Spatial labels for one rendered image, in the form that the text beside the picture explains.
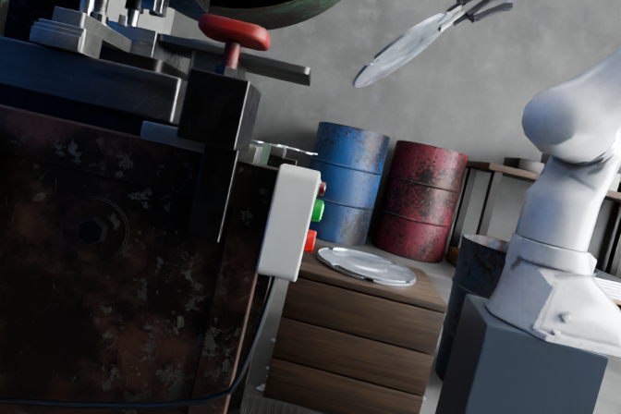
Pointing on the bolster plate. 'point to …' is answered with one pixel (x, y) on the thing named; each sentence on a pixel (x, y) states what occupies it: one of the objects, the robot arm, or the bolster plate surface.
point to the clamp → (80, 30)
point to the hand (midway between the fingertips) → (450, 18)
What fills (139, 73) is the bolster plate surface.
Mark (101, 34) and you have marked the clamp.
